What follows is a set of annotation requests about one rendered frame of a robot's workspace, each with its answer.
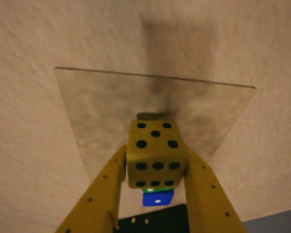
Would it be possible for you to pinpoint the yellow die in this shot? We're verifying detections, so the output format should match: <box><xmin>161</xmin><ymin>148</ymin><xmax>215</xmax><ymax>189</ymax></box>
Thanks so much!
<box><xmin>126</xmin><ymin>120</ymin><xmax>190</xmax><ymax>189</ymax></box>

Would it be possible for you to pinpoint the blue die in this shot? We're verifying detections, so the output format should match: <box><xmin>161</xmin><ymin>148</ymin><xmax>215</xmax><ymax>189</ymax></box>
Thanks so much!
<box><xmin>143</xmin><ymin>189</ymin><xmax>175</xmax><ymax>207</ymax></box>

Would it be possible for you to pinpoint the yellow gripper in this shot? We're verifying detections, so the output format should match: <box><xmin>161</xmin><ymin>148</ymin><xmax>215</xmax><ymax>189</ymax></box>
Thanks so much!
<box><xmin>54</xmin><ymin>145</ymin><xmax>247</xmax><ymax>233</ymax></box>

